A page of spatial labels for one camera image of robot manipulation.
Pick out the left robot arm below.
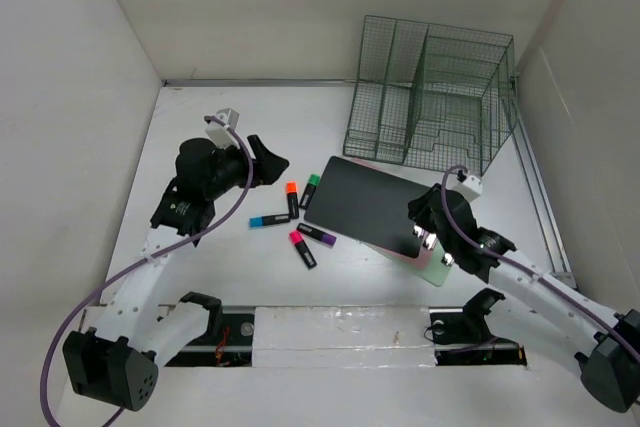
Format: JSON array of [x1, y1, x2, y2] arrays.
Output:
[[63, 135, 289, 411]]

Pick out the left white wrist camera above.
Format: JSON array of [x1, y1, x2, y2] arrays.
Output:
[[204, 108, 239, 149]]

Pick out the green clipboard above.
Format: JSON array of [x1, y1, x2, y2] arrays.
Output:
[[417, 244, 454, 287]]

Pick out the pink clipboard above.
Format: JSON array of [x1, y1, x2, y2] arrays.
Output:
[[351, 158, 432, 272]]

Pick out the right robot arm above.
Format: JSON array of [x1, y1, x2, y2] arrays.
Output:
[[408, 184, 639, 413]]

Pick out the orange highlighter marker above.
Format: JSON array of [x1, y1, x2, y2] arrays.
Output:
[[285, 182, 299, 220]]

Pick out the black clipboard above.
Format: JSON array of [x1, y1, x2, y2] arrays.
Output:
[[304, 156, 429, 258]]

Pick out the green wire desk organizer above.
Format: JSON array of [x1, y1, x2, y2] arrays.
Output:
[[343, 15, 518, 176]]

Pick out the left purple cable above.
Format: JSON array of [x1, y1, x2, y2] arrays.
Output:
[[39, 115, 257, 427]]

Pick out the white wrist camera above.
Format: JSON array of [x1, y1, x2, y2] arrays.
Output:
[[204, 108, 239, 149], [453, 170, 483, 203]]

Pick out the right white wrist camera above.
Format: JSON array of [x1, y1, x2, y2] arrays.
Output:
[[453, 170, 483, 203]]

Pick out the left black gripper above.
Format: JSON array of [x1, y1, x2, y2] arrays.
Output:
[[204, 135, 286, 201]]

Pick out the metal rail bracket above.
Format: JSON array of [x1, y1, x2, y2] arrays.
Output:
[[551, 272, 578, 290]]

